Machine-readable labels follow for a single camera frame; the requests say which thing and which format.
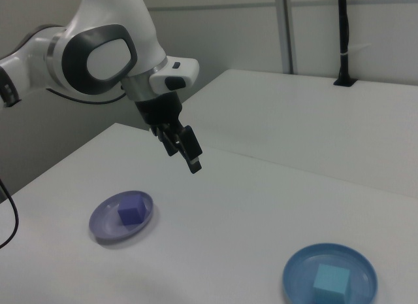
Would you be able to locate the purple cube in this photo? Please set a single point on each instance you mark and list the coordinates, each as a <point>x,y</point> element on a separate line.
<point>130,210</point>

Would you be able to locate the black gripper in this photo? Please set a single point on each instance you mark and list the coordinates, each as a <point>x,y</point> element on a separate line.
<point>161,111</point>

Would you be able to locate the purple plate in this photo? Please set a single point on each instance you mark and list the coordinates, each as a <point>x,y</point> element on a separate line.
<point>104,222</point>

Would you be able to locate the blue plate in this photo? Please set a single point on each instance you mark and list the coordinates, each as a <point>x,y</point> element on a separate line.
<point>300,271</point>

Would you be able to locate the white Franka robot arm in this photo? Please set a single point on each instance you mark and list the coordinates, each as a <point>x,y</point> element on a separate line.
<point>107,26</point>

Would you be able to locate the light blue cube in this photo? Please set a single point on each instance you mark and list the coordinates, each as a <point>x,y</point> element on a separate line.
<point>330,281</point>

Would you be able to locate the black pole with base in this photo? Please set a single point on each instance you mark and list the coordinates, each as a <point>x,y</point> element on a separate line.
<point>343,39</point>

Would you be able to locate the grey partition post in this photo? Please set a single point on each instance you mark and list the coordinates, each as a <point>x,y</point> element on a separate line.
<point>289,29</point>

